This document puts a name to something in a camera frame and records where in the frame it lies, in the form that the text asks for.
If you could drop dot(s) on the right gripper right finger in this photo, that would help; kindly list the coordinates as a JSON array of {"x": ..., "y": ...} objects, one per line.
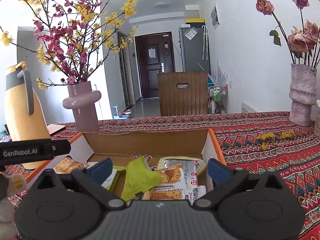
[{"x": 227, "y": 181}]

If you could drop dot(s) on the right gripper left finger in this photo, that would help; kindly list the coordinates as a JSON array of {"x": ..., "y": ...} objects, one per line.
[{"x": 89, "y": 181}]

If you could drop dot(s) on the small cracker packet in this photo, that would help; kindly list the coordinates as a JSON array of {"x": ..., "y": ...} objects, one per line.
[{"x": 67, "y": 165}]

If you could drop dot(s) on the orange cracker packet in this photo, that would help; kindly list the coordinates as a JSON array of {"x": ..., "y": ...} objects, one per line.
[{"x": 177, "y": 184}]

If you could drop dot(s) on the green snack packet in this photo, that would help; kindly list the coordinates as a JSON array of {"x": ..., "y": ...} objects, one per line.
[{"x": 139, "y": 178}]

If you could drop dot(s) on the large white striped snack bag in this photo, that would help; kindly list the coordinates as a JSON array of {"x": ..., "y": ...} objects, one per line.
[{"x": 186, "y": 162}]

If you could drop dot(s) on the person left hand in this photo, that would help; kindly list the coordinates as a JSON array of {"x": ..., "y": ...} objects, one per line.
[{"x": 10, "y": 186}]

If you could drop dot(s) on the yellow thermos jug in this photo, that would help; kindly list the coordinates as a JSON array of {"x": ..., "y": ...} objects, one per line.
[{"x": 22, "y": 109}]

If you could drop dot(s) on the red cardboard box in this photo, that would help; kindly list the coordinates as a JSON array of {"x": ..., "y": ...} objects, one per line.
[{"x": 121, "y": 147}]

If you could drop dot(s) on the patterned red tablecloth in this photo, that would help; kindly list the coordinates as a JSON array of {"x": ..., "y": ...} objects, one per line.
[{"x": 253, "y": 141}]

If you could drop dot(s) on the fallen yellow petals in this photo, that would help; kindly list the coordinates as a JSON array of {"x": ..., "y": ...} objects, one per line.
[{"x": 266, "y": 138}]

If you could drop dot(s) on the brown wooden chair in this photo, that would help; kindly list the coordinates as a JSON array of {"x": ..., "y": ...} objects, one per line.
[{"x": 183, "y": 93}]

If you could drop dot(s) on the clear jar with seeds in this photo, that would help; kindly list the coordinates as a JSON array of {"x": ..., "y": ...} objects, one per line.
[{"x": 316, "y": 131}]

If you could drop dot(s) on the textured pink tall vase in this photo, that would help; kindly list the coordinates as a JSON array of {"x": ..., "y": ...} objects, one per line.
[{"x": 302, "y": 93}]

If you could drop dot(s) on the grey refrigerator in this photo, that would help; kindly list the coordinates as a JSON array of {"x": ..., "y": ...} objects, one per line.
[{"x": 194, "y": 45}]

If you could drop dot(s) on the dark brown door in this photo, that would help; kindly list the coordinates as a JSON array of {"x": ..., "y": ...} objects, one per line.
[{"x": 155, "y": 56}]

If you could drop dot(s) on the pink yellow blossom branches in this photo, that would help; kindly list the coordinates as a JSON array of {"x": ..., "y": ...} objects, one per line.
[{"x": 71, "y": 31}]

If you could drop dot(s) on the dried pink roses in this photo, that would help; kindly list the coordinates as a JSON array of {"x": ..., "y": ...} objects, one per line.
[{"x": 297, "y": 27}]

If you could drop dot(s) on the pink ring vase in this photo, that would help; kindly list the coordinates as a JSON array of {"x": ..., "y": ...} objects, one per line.
[{"x": 81, "y": 101}]

